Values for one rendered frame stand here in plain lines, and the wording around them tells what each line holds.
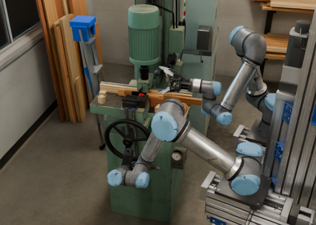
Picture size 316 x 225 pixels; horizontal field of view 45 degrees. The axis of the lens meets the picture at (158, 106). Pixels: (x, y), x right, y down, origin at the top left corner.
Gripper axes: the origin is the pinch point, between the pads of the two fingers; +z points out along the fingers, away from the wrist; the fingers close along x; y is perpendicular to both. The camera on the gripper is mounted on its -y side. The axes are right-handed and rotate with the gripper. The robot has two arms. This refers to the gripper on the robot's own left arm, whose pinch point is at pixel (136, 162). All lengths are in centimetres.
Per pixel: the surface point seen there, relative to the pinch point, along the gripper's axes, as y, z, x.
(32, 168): 31, 75, -115
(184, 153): -3.5, 28.5, 21.8
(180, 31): -78, 23, 15
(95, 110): -26.6, 11.7, -32.4
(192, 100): -37, 25, 25
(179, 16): -88, 28, 12
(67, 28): -91, 102, -105
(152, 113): -27.6, 11.9, 3.7
